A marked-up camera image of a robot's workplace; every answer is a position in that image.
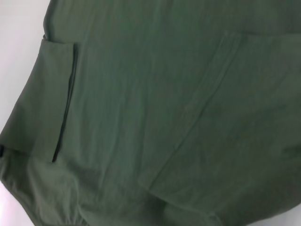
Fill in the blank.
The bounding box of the dark green shirt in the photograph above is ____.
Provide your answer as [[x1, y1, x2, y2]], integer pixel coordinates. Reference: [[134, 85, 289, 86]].
[[0, 0, 301, 226]]

